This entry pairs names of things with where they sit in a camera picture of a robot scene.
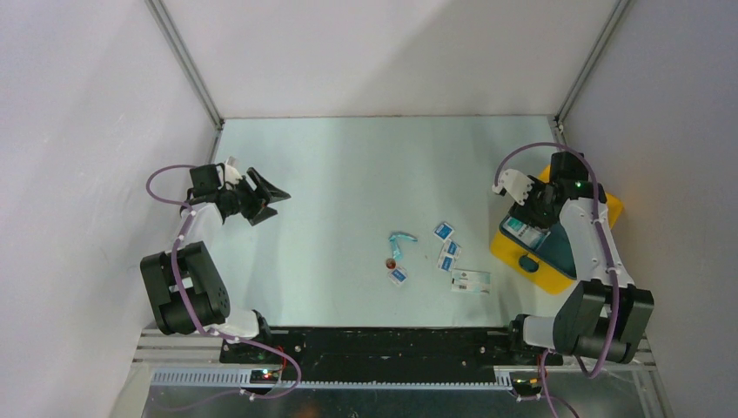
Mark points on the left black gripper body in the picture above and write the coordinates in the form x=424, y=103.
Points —
x=242, y=198

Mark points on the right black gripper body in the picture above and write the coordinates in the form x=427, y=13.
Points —
x=534, y=212

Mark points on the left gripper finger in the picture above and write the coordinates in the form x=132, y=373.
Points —
x=261, y=214
x=264, y=189

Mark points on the teal gauze dressing packet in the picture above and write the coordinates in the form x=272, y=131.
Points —
x=529, y=236

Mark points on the teal divided plastic tray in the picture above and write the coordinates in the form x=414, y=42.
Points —
x=553, y=256

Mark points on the yellow medicine kit box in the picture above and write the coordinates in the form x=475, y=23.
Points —
x=587, y=225

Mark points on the white labelled packet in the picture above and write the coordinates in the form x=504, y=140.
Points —
x=467, y=281

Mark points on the twisted teal wrapper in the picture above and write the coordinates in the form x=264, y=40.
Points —
x=394, y=241

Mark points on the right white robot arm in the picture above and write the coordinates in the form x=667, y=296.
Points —
x=606, y=315

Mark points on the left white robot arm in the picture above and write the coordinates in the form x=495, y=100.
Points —
x=184, y=286

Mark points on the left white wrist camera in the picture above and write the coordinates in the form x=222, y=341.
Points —
x=232, y=176

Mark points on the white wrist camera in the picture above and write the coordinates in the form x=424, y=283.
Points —
x=514, y=183
x=232, y=176

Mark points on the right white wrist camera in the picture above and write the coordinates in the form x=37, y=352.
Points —
x=514, y=183

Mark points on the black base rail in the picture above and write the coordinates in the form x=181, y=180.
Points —
x=403, y=355

